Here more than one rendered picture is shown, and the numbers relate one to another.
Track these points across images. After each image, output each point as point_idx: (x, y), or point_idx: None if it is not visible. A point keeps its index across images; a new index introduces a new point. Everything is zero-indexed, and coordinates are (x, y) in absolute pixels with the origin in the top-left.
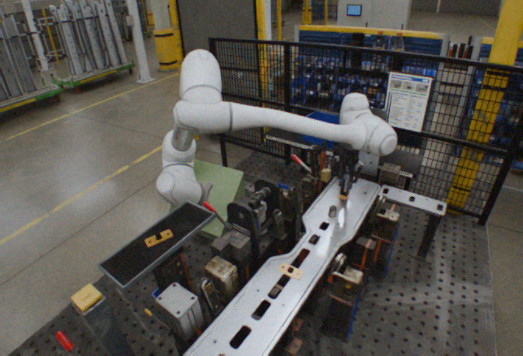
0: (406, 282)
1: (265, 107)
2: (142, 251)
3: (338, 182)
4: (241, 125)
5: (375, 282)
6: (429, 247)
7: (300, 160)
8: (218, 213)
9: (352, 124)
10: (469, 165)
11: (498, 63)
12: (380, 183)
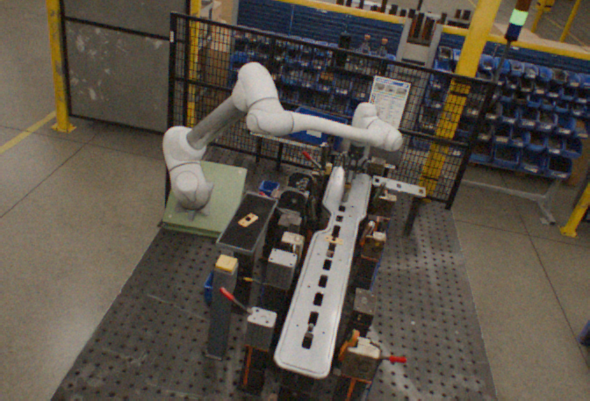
0: (399, 254)
1: None
2: (242, 230)
3: (337, 175)
4: (297, 129)
5: None
6: (412, 225)
7: (310, 156)
8: (226, 211)
9: (372, 128)
10: (437, 157)
11: (463, 75)
12: (370, 175)
